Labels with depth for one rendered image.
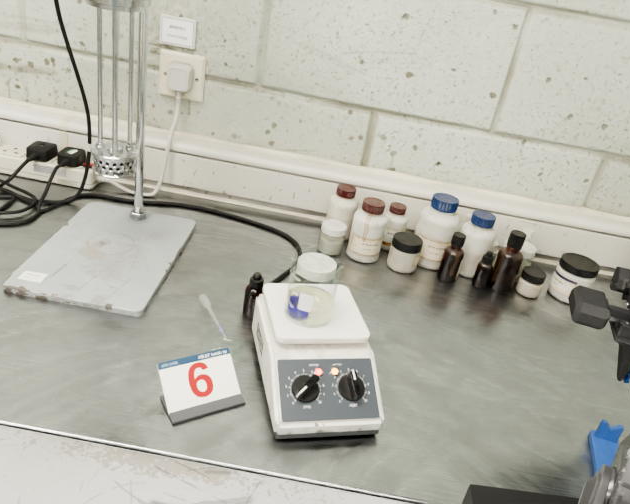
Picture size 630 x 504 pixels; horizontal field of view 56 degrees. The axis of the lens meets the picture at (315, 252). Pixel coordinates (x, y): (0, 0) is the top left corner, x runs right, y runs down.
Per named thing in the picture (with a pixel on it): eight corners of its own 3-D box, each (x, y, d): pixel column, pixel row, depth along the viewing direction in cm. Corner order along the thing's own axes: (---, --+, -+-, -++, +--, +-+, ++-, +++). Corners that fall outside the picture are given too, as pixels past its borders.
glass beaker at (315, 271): (341, 327, 74) (354, 269, 70) (295, 336, 71) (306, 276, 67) (314, 296, 79) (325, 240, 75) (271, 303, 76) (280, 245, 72)
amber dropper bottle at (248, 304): (260, 320, 87) (266, 280, 84) (239, 316, 87) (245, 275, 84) (264, 309, 90) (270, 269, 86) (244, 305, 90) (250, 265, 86)
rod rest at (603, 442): (627, 504, 68) (640, 482, 66) (596, 493, 69) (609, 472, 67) (614, 443, 77) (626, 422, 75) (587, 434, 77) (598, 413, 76)
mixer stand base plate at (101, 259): (141, 318, 83) (141, 311, 82) (-1, 291, 83) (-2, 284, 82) (197, 225, 109) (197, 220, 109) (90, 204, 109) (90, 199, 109)
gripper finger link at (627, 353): (648, 349, 70) (639, 323, 75) (616, 339, 71) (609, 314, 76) (623, 394, 73) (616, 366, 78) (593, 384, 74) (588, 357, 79)
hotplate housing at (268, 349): (381, 437, 71) (396, 386, 67) (272, 443, 67) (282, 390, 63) (335, 324, 89) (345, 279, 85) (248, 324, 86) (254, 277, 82)
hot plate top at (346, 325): (371, 343, 73) (373, 338, 73) (275, 344, 70) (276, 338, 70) (345, 289, 83) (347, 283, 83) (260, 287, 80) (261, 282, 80)
